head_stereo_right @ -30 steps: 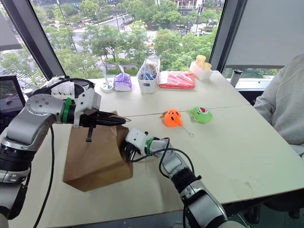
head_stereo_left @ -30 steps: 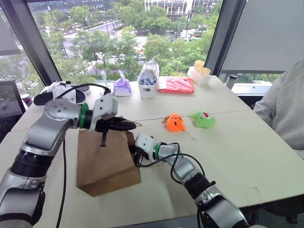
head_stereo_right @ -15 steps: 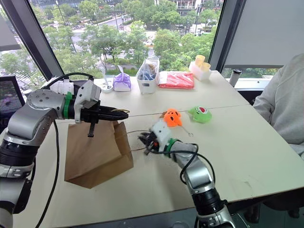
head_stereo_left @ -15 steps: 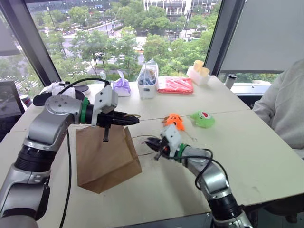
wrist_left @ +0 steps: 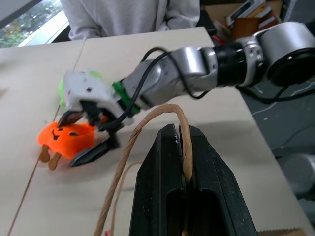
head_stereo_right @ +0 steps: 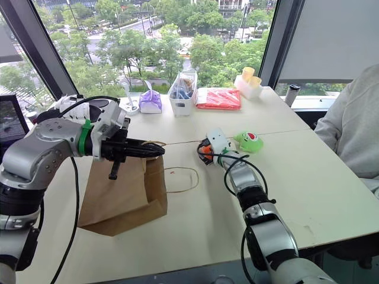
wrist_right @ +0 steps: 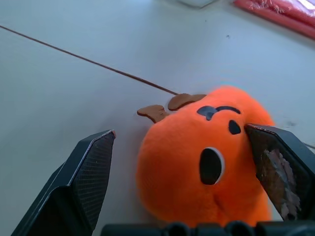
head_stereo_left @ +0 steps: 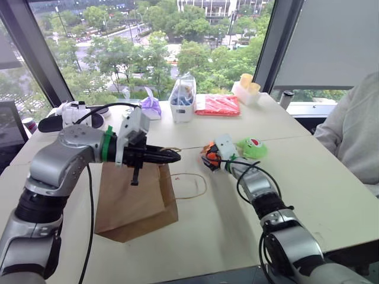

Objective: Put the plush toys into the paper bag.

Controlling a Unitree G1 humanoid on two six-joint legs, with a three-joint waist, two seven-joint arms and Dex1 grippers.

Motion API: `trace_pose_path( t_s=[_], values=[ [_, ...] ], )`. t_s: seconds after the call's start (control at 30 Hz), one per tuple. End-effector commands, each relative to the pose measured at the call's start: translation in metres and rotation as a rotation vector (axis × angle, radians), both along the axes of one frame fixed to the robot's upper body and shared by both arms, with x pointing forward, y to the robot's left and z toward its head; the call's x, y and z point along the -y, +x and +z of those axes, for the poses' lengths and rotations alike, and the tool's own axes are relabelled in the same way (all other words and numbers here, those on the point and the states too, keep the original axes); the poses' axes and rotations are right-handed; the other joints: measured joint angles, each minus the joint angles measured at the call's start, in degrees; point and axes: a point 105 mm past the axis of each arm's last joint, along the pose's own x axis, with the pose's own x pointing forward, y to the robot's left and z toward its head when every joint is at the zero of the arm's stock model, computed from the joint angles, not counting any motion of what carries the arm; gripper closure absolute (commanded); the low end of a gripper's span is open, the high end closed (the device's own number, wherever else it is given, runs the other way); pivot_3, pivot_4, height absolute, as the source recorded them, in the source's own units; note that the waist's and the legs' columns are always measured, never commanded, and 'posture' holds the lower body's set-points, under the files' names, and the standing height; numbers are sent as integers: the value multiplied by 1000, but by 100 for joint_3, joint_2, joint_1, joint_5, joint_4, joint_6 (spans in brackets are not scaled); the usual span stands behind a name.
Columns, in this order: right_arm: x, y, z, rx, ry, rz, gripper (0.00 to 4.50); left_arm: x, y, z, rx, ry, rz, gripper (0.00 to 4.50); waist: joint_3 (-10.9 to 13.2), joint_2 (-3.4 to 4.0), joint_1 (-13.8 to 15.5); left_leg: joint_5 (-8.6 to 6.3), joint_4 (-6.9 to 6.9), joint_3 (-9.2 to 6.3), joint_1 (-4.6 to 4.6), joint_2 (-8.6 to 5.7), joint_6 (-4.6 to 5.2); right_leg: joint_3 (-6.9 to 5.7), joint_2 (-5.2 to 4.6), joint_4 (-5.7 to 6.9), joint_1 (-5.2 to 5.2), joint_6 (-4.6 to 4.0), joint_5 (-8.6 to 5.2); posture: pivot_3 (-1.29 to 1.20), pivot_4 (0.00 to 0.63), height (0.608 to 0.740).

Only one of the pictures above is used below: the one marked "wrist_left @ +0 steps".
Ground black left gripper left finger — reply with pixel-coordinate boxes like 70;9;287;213
129;123;187;236

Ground orange plush toy with face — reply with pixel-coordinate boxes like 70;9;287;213
36;121;99;172

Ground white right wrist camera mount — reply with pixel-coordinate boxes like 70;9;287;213
63;71;135;125

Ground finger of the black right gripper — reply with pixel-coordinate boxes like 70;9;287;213
69;137;121;168
57;110;84;127

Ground person in grey sweater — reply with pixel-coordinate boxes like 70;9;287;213
60;0;201;41

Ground silver robot body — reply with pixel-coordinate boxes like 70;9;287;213
280;152;315;200

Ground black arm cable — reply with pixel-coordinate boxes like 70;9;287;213
236;82;315;104

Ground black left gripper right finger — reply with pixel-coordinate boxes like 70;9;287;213
184;125;258;236

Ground brown paper bag twisted handles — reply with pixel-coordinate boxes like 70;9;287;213
93;103;306;236

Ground cardboard box with books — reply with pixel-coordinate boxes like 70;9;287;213
201;0;285;41

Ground green plush toy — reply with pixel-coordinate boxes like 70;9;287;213
58;70;104;111

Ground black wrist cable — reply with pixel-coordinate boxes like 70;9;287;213
99;47;213;131

